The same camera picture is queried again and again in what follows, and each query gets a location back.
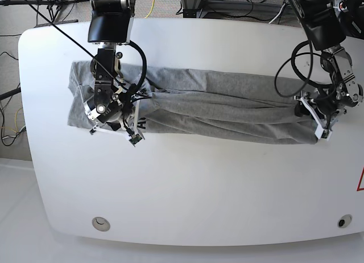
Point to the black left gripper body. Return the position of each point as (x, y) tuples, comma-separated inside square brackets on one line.
[(326, 100)]

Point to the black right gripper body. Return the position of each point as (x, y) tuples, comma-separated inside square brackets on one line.
[(117, 112)]

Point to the grey T-shirt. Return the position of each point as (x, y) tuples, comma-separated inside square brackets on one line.
[(234, 106)]

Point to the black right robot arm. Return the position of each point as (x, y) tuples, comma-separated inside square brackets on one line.
[(110, 26)]

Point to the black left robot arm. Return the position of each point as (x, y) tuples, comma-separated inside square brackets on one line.
[(326, 24)]

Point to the red tape rectangle marking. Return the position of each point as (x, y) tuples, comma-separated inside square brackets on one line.
[(360, 186)]

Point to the black tripod stand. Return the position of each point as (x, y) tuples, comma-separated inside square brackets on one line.
[(53, 7)]

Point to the left silver table grommet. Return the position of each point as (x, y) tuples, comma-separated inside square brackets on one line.
[(100, 224)]

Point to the silver table grommet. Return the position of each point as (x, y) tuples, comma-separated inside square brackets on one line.
[(345, 221), (100, 224)]

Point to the right silver table grommet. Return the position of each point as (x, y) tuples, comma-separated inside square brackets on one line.
[(345, 221)]

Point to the grey metal table base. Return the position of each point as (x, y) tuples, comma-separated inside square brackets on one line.
[(246, 9)]

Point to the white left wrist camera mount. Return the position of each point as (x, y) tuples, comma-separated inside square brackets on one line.
[(315, 118)]

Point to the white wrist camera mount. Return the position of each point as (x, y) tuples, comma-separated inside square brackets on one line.
[(315, 118), (131, 133)]

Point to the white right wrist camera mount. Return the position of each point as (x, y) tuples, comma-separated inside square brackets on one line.
[(131, 133)]

